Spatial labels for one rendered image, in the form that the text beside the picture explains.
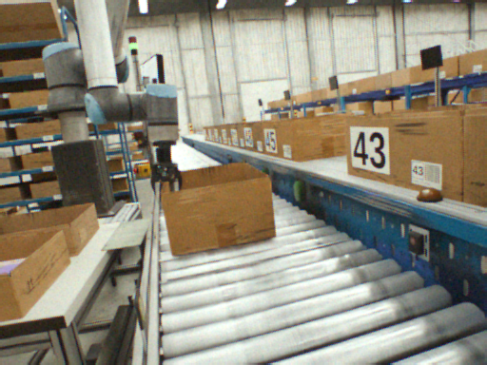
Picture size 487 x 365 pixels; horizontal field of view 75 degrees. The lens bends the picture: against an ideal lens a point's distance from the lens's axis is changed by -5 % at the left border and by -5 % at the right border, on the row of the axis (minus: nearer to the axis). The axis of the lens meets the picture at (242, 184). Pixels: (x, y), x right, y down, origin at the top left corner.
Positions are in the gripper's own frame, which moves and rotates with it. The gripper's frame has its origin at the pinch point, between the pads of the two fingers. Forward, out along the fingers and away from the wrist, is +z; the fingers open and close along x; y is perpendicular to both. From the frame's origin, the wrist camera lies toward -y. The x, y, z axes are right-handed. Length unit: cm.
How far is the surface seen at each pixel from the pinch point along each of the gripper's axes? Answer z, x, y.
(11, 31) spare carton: -91, -94, -146
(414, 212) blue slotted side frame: -7, 45, 54
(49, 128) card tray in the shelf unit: -27, -74, -138
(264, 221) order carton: 1.8, 25.1, 20.8
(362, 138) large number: -20, 49, 29
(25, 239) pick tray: 4.6, -39.3, 8.7
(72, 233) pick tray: 5.3, -28.0, 4.3
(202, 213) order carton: -1.8, 8.3, 19.9
